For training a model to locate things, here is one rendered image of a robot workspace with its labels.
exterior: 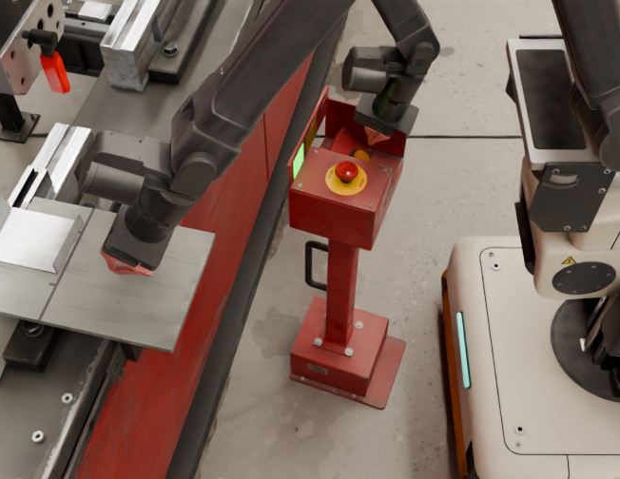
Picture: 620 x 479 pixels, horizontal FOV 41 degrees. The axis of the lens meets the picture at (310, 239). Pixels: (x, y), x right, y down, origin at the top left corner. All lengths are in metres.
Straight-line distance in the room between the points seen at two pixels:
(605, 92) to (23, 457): 0.83
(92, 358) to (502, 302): 1.04
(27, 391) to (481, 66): 2.01
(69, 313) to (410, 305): 1.29
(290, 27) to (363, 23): 2.15
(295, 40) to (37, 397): 0.63
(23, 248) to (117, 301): 0.16
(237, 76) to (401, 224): 1.60
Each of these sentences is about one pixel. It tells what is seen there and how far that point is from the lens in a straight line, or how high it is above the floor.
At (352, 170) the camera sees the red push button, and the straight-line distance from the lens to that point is 1.43.
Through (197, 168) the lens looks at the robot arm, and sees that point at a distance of 0.86.
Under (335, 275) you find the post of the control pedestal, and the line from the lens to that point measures 1.76.
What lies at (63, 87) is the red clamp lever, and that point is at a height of 1.17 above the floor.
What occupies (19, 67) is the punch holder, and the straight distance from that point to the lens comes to 1.07.
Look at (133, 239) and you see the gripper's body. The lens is 0.99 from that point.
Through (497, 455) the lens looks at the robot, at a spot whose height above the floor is 0.28.
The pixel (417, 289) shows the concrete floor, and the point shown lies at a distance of 2.26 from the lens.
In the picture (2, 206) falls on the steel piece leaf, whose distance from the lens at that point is 1.20.
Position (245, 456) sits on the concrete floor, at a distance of 2.04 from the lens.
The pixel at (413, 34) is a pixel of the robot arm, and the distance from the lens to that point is 1.31.
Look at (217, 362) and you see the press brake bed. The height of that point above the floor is 0.05.
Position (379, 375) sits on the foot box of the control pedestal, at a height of 0.01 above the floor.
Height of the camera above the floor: 1.92
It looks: 55 degrees down
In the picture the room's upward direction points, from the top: straight up
